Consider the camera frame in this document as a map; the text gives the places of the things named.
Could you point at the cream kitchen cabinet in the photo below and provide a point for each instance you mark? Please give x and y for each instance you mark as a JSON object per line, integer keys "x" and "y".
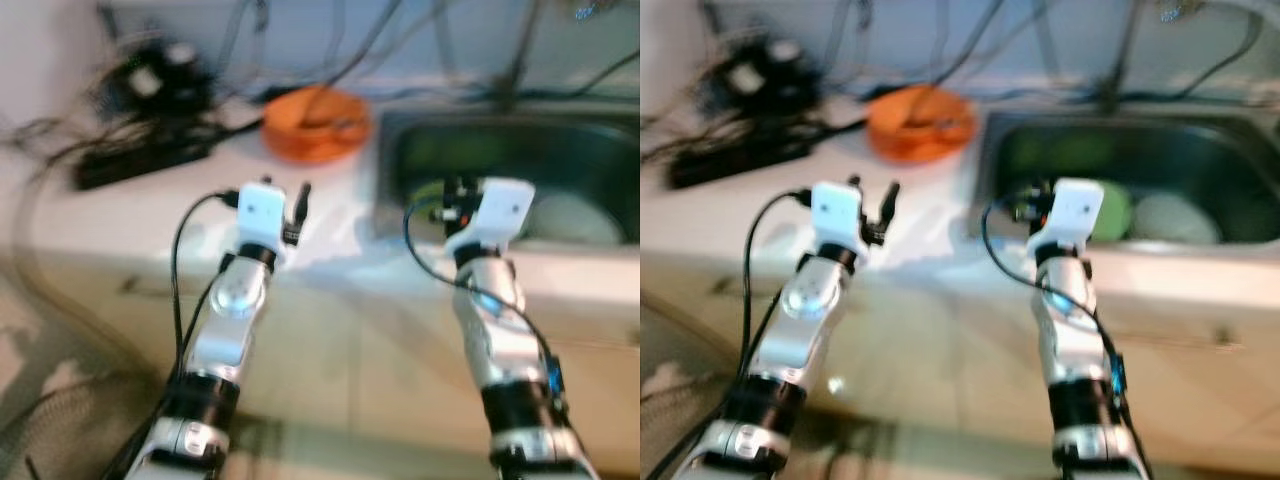
{"x": 950, "y": 340}
{"x": 370, "y": 340}

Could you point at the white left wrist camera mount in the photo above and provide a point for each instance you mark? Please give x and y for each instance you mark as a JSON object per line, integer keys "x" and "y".
{"x": 262, "y": 215}
{"x": 838, "y": 215}

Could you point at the white bowl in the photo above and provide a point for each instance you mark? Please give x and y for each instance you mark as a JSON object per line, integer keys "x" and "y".
{"x": 1175, "y": 220}
{"x": 570, "y": 220}

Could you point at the orange plastic bowl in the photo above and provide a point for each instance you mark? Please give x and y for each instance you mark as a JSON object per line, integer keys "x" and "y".
{"x": 920, "y": 115}
{"x": 315, "y": 115}

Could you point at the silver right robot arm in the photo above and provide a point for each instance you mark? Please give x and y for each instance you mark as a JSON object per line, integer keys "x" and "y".
{"x": 1075, "y": 340}
{"x": 500, "y": 340}

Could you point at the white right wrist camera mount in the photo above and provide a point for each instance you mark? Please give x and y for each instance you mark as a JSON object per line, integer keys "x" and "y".
{"x": 1075, "y": 210}
{"x": 500, "y": 215}

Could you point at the black charger with white label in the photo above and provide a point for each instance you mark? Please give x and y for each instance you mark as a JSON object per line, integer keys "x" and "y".
{"x": 755, "y": 78}
{"x": 155, "y": 80}

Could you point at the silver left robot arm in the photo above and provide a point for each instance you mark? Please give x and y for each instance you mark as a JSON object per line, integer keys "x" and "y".
{"x": 810, "y": 305}
{"x": 240, "y": 300}

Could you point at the black power strip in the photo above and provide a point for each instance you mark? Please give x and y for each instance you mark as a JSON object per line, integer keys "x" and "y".
{"x": 735, "y": 165}
{"x": 140, "y": 165}

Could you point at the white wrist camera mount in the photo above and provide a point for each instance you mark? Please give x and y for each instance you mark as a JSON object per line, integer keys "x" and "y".
{"x": 838, "y": 215}
{"x": 262, "y": 215}
{"x": 1075, "y": 210}
{"x": 500, "y": 215}

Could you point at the metal gooseneck faucet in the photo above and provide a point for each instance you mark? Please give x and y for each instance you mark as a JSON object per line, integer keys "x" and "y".
{"x": 1112, "y": 80}
{"x": 515, "y": 80}

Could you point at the stainless steel sink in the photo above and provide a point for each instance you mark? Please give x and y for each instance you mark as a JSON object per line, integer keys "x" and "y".
{"x": 560, "y": 150}
{"x": 1180, "y": 150}

